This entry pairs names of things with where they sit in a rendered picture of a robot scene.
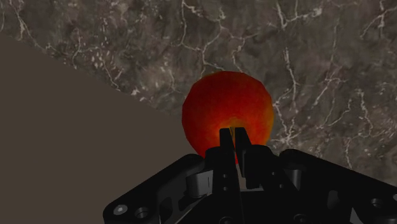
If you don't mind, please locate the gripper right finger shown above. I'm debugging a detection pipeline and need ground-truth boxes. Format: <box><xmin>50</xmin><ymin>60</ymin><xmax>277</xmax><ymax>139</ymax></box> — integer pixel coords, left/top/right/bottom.
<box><xmin>234</xmin><ymin>127</ymin><xmax>397</xmax><ymax>224</ymax></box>

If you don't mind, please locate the red apple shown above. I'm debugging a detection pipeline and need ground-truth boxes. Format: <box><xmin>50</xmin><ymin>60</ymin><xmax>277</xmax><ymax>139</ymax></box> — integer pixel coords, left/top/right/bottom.
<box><xmin>181</xmin><ymin>71</ymin><xmax>275</xmax><ymax>165</ymax></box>

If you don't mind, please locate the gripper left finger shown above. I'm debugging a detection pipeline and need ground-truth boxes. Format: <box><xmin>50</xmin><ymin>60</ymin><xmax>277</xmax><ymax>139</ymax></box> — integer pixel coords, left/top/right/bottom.
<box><xmin>102</xmin><ymin>127</ymin><xmax>243</xmax><ymax>224</ymax></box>

